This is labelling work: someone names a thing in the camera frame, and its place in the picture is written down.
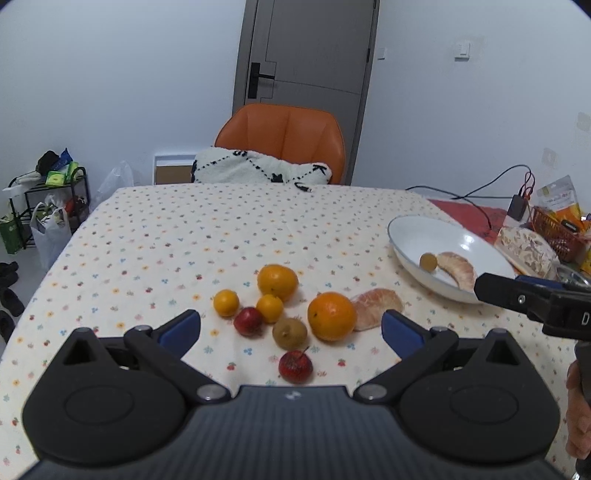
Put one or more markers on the peeled pomelo segment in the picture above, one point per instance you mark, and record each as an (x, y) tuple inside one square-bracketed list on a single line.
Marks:
[(459, 268), (371, 305)]

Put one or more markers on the floral ceramic tissue box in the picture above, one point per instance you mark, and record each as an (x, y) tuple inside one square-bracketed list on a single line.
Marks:
[(528, 252)]

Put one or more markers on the small yellow-orange citrus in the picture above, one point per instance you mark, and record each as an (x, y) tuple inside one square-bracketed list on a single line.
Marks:
[(271, 307), (226, 303)]

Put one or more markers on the floral dotted tablecloth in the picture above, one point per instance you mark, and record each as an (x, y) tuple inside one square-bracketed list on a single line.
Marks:
[(149, 253)]

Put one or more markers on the black metal shelf rack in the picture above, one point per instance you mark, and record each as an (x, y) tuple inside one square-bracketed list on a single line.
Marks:
[(73, 195)]

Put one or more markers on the orange woven basket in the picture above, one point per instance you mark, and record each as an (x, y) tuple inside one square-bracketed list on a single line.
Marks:
[(566, 230)]

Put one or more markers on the white plastic bag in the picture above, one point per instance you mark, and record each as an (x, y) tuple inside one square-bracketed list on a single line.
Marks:
[(51, 232)]

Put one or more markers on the grey door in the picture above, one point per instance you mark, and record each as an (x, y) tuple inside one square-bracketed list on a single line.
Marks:
[(320, 53)]

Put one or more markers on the white light switch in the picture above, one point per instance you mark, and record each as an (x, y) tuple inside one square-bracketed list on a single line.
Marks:
[(463, 51)]

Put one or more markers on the red crabapple with stem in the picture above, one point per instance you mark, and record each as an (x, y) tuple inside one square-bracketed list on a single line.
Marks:
[(296, 367)]

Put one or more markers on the large orange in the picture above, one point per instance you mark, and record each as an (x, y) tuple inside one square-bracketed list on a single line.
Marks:
[(277, 280), (331, 316)]

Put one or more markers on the black shoes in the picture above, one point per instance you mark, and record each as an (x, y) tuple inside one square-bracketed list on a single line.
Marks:
[(11, 306)]

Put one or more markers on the green-brown fruit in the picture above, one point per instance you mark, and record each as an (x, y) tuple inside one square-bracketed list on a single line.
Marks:
[(429, 262)]

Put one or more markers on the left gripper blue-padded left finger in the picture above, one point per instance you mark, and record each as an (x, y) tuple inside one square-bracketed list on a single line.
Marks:
[(160, 352)]

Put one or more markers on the white plate blue rim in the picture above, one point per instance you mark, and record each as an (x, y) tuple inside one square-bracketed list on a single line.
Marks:
[(412, 236)]

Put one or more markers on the black door handle lock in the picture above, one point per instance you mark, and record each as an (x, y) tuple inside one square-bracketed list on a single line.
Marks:
[(254, 77)]

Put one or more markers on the red orange cat tablecloth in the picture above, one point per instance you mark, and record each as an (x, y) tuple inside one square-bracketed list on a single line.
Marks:
[(485, 223)]

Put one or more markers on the green bag on floor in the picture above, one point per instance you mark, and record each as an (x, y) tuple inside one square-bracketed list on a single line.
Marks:
[(10, 234)]

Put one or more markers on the white black-patterned cushion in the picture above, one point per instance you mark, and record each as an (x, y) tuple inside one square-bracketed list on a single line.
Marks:
[(218, 165)]

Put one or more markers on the stainless steel bowl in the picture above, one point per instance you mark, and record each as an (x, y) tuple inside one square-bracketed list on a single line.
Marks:
[(567, 275)]

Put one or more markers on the orange leather chair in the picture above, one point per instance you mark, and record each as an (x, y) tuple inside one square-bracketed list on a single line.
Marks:
[(294, 134)]

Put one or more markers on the person's right hand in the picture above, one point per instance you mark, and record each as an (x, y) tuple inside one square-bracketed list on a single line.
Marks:
[(578, 416)]

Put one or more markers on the brown-green kiwi fruit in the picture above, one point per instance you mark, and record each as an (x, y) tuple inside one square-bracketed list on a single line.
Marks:
[(290, 333)]

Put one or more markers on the black charger adapter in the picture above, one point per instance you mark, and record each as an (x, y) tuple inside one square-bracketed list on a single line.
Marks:
[(519, 208)]

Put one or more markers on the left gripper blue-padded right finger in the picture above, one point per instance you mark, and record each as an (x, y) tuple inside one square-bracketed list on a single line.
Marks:
[(422, 353)]

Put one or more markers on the snack package bag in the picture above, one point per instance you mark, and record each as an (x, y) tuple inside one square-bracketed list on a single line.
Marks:
[(561, 199)]

